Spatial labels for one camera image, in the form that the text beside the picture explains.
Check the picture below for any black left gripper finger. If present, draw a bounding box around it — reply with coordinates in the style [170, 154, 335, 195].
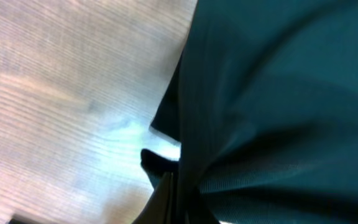
[132, 173, 175, 224]

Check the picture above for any black t-shirt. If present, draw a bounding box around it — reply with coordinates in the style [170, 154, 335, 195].
[141, 0, 358, 223]

